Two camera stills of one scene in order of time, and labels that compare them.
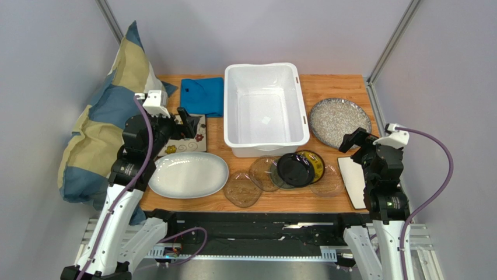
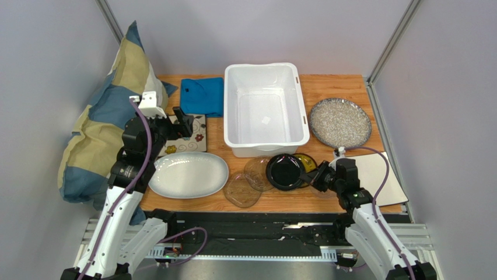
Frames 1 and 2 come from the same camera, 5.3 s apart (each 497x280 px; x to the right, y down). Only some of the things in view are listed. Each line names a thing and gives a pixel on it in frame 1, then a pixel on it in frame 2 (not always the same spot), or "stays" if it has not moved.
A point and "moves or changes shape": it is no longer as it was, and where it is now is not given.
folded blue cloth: (202, 96) stays
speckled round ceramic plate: (331, 119) stays
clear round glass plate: (266, 172) moves or changes shape
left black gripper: (179, 130) stays
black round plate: (295, 170) moves or changes shape
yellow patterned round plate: (319, 166) moves or changes shape
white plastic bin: (264, 112) stays
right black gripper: (359, 139) -> (317, 177)
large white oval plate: (189, 175) stays
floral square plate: (198, 144) stays
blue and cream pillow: (97, 136) stays
